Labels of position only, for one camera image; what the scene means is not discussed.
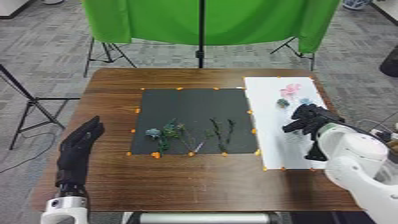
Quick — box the dark mat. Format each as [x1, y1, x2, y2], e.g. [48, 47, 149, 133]
[128, 87, 261, 156]

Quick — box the black stand pole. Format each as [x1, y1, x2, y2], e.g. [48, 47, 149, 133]
[193, 0, 208, 70]

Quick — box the pale grey bar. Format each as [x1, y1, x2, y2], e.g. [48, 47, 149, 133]
[121, 211, 284, 224]

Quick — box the black backdrop stand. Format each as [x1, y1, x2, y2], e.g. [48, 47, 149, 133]
[268, 35, 318, 72]
[81, 35, 138, 79]

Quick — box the black tripod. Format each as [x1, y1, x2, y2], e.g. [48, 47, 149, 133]
[0, 64, 81, 151]

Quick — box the pink flower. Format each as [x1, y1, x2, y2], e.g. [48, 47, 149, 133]
[279, 83, 304, 99]

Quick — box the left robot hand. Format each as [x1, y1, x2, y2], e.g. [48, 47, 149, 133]
[55, 115, 106, 190]

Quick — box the black cable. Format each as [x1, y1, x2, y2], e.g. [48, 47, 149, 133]
[353, 111, 398, 142]

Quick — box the white sheet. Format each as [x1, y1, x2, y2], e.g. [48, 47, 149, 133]
[241, 76, 330, 170]

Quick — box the green sprig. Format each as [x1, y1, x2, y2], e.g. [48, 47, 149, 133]
[208, 117, 231, 153]
[224, 118, 238, 148]

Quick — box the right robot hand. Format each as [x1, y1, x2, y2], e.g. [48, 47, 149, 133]
[280, 103, 346, 135]

